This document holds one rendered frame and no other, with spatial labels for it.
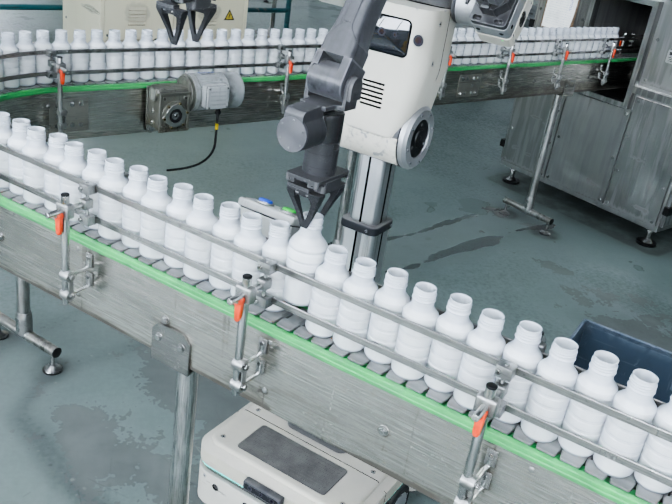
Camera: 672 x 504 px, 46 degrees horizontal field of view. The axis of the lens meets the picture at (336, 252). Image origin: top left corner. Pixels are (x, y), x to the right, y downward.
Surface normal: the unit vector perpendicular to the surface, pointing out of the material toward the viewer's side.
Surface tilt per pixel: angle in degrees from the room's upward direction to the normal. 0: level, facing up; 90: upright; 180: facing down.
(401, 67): 90
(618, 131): 90
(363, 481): 0
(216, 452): 31
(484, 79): 90
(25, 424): 0
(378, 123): 90
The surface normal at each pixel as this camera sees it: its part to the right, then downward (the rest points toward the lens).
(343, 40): -0.40, -0.17
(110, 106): 0.63, 0.41
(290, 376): -0.53, 0.30
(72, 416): 0.14, -0.89
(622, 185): -0.77, 0.18
